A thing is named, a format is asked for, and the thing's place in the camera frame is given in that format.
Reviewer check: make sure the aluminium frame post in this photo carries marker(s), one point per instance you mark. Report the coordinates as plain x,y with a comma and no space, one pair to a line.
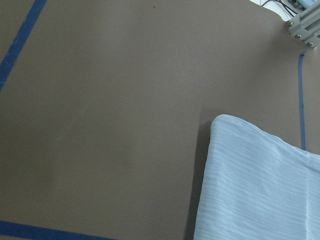
305,26

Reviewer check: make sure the light blue button shirt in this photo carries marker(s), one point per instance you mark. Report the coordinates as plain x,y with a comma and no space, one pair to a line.
256,186

